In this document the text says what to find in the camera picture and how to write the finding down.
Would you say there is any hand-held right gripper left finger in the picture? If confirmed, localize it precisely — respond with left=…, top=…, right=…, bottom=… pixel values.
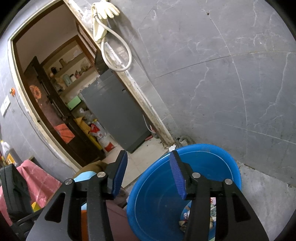
left=25, top=150, right=128, bottom=241

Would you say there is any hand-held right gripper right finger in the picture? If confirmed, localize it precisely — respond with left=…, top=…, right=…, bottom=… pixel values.
left=169, top=150, right=270, bottom=241

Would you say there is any blue plastic basin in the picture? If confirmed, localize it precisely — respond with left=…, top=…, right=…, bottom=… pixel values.
left=127, top=144, right=242, bottom=241

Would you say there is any pink checked cloth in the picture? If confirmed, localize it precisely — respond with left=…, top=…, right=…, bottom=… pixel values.
left=0, top=159, right=63, bottom=223

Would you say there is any striped blanket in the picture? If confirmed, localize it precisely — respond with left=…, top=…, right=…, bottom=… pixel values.
left=74, top=161, right=139, bottom=241

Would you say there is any red white sack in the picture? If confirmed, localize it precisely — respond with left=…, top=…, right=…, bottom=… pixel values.
left=89, top=120, right=116, bottom=152

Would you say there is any large cooking oil bottle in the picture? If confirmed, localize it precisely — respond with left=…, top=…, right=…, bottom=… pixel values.
left=0, top=140, right=16, bottom=166

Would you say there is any grey refrigerator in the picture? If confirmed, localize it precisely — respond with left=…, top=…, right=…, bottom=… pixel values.
left=80, top=69, right=152, bottom=154

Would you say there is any yellow bag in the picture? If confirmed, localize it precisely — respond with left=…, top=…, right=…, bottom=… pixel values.
left=74, top=116, right=102, bottom=149

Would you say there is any orange paper sheet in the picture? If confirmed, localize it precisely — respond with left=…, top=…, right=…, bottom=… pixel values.
left=54, top=123, right=75, bottom=143

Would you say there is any green box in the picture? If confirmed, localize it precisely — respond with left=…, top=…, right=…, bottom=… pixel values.
left=67, top=96, right=82, bottom=110

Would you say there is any dark brown door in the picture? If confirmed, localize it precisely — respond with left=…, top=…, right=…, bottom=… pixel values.
left=23, top=56, right=107, bottom=166

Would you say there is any sunflower sticker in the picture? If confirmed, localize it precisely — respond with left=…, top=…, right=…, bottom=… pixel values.
left=29, top=85, right=42, bottom=100

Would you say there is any wooden shelf unit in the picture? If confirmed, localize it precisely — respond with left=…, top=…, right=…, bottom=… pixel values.
left=42, top=35, right=102, bottom=105

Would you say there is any cream rubber glove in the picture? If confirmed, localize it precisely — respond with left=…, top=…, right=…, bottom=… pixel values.
left=97, top=0, right=120, bottom=20

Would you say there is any white door frame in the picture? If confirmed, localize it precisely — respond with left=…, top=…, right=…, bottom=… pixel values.
left=8, top=0, right=176, bottom=172

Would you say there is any white wall socket plate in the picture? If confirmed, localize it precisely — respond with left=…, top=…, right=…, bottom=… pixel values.
left=0, top=95, right=11, bottom=116

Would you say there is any white hose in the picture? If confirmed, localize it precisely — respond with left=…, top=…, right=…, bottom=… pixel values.
left=94, top=14, right=133, bottom=72

